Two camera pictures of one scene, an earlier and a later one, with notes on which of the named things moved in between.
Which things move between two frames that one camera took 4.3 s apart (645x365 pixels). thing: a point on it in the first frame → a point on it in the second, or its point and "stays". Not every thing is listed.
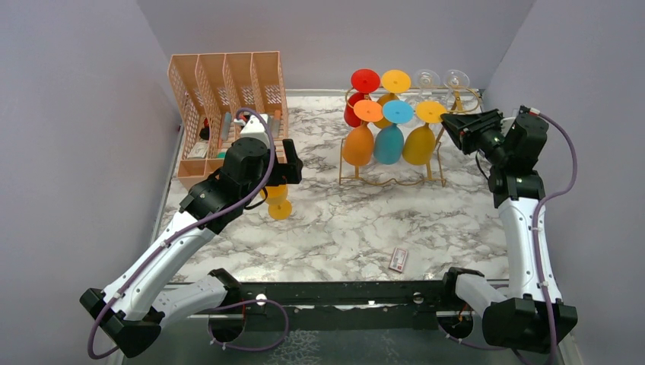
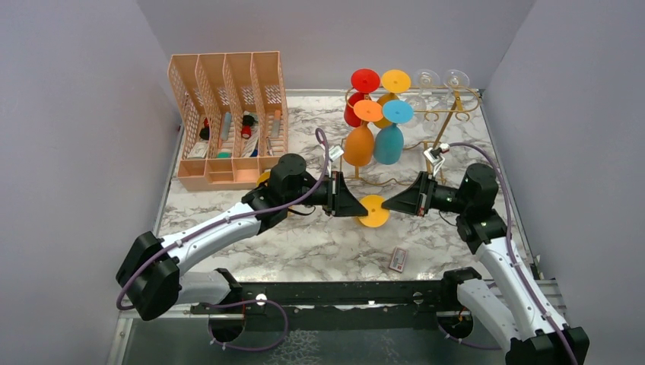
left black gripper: (289, 172) → (341, 202)
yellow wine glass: (394, 81) stays
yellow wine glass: (419, 144) → (377, 215)
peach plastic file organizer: (215, 90) stays
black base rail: (344, 306) stays
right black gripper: (464, 128) → (411, 201)
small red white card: (398, 259) stays
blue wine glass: (389, 143) stays
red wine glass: (364, 81) stays
